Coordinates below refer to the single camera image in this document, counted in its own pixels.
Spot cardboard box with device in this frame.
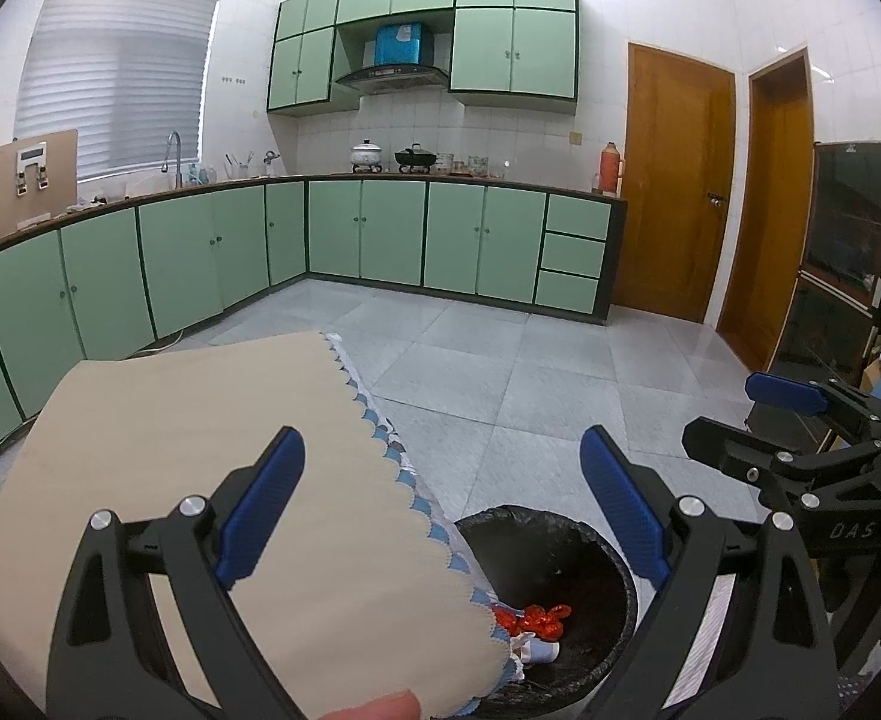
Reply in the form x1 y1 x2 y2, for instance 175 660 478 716
0 129 79 230

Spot blue box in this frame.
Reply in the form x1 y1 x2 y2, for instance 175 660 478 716
375 22 425 67

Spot range hood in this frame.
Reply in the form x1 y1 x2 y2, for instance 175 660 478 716
335 64 449 96

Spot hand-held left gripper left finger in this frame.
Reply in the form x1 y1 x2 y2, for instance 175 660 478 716
46 426 307 720

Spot green wall cabinets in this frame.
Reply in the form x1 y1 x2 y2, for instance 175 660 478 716
266 0 580 119

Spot person's left hand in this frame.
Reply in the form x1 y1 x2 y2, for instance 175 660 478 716
311 688 421 720

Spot orange thermos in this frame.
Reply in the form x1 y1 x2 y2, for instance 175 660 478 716
598 141 625 196

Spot black glass cabinet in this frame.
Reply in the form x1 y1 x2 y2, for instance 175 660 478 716
744 139 881 421

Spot wooden door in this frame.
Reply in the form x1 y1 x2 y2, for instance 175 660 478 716
717 47 817 368
612 41 738 325

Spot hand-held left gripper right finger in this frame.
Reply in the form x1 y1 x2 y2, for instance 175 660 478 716
579 425 839 720

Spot green base cabinets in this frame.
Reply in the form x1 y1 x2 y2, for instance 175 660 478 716
0 174 628 470

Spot white carton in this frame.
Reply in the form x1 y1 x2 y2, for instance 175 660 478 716
511 634 562 667

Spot red crinkled plastic wrapper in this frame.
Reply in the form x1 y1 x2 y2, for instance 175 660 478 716
495 604 573 642

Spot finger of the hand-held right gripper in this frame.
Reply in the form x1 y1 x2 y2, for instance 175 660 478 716
745 373 881 442
682 416 862 500

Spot white window blind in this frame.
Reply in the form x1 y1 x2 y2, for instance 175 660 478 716
13 0 224 182

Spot beige tablecloth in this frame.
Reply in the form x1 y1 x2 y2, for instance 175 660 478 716
0 330 513 717

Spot white device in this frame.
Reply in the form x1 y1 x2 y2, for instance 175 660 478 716
16 142 52 196

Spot black trash bin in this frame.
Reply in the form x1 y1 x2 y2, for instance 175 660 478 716
451 504 640 720

